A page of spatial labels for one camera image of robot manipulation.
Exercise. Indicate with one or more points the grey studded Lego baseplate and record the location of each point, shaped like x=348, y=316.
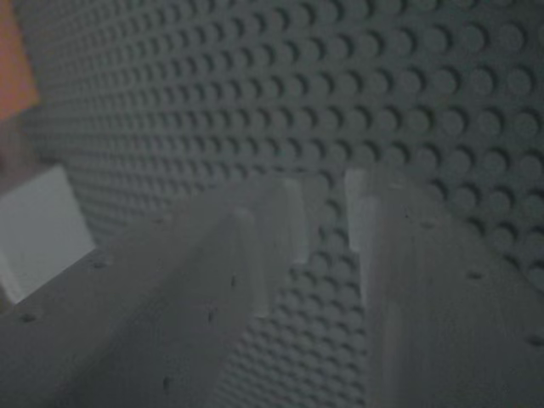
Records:
x=297, y=85

